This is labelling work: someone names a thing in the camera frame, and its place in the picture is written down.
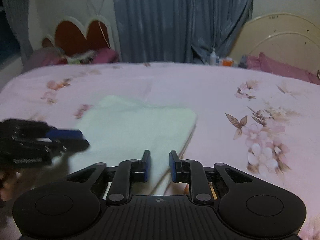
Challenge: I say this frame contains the pale green knit sweater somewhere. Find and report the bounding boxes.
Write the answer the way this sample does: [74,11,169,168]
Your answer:
[68,96,197,195]

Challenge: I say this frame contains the person's left hand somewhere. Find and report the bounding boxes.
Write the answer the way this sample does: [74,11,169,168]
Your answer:
[1,153,71,202]

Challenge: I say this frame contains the purple bedding pile left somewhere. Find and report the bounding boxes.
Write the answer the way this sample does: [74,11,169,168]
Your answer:
[22,47,119,73]

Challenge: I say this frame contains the pink floral bed sheet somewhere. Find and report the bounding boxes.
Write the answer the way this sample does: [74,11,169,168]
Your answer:
[1,63,319,239]

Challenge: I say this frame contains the red heart-shaped headboard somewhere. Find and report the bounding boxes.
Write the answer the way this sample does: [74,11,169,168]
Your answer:
[42,16,115,56]

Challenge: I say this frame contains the white bottle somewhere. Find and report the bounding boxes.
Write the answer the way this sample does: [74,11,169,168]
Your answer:
[209,48,219,66]

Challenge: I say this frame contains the orange container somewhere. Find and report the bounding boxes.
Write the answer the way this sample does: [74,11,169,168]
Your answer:
[221,57,234,67]

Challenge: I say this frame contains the pink pillow by headboard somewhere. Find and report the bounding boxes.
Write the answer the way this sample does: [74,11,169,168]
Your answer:
[239,52,319,85]

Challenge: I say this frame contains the blue curtain at left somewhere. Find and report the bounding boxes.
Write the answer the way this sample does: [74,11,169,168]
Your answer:
[2,0,33,64]

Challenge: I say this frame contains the blue grey curtain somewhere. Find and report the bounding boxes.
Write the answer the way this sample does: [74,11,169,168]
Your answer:
[113,0,253,63]

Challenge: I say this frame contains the cream round headboard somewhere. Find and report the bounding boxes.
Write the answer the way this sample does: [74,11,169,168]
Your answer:
[229,12,319,73]

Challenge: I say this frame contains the white hanging cable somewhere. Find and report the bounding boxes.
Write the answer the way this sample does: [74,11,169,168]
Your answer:
[85,0,112,49]

